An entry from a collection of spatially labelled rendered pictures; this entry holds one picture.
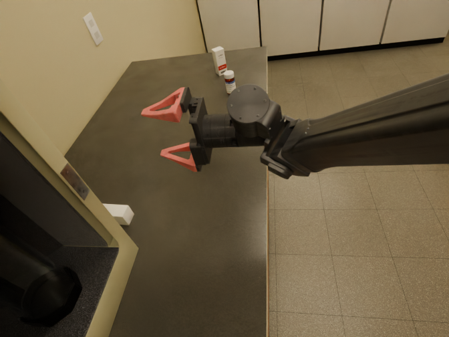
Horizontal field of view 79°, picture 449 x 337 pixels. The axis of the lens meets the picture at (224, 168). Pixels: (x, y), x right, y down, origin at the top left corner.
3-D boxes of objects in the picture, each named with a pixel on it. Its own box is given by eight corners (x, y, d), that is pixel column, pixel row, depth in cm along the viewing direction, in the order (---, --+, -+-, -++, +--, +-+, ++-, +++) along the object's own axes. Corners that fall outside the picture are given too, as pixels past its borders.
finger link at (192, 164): (157, 121, 51) (206, 118, 49) (168, 148, 56) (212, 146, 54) (146, 147, 46) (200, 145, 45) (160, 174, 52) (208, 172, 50)
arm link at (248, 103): (288, 181, 44) (313, 136, 45) (293, 165, 33) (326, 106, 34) (226, 148, 47) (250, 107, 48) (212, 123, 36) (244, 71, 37)
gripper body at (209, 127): (192, 95, 46) (236, 93, 44) (204, 140, 53) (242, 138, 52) (184, 121, 41) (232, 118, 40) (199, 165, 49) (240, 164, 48)
